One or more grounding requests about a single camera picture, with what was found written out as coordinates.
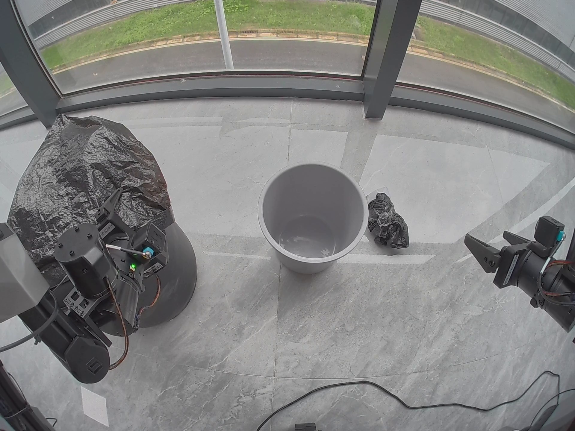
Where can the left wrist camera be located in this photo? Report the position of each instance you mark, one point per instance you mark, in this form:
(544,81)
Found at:
(155,240)

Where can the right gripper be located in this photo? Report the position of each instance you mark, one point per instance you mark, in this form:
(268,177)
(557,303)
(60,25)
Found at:
(521,270)

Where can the black plastic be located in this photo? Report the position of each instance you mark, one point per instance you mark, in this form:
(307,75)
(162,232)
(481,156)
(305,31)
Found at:
(388,222)

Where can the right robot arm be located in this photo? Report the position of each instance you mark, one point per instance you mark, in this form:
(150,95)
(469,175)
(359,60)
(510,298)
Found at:
(559,303)

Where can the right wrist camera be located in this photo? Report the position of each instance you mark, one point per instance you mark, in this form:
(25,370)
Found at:
(549,234)

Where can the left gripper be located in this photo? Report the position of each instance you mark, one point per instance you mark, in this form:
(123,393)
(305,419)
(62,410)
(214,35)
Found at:
(128,281)

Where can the pale grey trash bin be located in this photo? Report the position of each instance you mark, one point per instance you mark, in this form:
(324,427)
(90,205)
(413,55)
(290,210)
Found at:
(310,186)

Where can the window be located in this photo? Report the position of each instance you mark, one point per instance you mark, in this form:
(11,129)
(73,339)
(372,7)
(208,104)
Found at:
(382,61)

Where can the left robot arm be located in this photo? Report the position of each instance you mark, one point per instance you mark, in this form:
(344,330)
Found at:
(83,258)

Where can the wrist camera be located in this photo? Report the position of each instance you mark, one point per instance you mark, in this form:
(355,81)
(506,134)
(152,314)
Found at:
(549,234)
(155,240)

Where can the black plastic bag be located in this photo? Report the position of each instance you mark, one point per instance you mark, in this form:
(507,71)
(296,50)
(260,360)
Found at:
(90,164)

